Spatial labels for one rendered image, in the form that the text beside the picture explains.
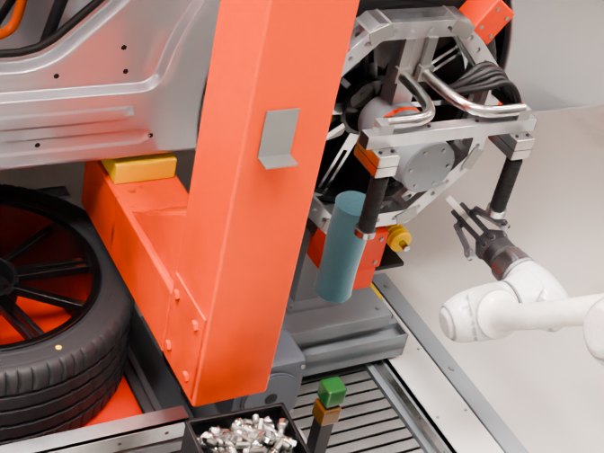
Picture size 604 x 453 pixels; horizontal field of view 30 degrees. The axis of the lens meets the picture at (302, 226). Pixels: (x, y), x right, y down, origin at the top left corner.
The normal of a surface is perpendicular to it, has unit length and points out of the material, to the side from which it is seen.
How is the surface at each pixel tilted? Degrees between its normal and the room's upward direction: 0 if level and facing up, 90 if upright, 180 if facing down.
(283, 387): 90
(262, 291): 90
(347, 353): 90
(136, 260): 90
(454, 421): 0
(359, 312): 0
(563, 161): 0
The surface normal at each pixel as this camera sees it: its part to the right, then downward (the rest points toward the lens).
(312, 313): 0.19, -0.79
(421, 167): 0.44, 0.59
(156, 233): -0.87, 0.13
